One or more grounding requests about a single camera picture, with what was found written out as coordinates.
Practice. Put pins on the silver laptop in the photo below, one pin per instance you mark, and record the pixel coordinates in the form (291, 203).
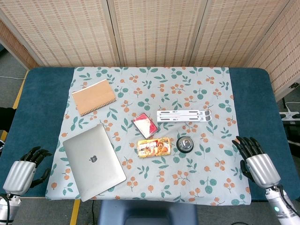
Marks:
(93, 161)

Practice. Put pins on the white folding laptop stand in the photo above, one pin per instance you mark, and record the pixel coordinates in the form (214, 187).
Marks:
(184, 116)

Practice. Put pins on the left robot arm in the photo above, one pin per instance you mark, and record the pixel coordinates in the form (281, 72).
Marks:
(5, 208)

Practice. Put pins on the white power strip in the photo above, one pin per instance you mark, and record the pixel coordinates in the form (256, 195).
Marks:
(290, 114)

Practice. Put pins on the floral tablecloth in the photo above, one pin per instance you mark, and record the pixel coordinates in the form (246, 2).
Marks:
(150, 133)

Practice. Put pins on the brown spiral notebook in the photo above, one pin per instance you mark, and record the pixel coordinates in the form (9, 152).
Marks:
(93, 97)

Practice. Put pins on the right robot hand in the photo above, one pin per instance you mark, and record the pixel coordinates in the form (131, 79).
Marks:
(260, 167)

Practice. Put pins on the black desk bell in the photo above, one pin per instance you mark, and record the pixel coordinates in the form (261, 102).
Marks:
(185, 144)

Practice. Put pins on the red and white packet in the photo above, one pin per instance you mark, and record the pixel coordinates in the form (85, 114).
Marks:
(144, 125)

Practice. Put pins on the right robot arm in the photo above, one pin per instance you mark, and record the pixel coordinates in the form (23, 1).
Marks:
(282, 205)

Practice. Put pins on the woven folding screen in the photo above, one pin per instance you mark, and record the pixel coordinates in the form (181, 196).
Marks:
(150, 32)

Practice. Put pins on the orange snack box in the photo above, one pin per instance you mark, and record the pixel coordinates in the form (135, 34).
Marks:
(154, 147)

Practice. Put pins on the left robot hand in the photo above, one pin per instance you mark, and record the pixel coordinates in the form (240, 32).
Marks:
(20, 172)

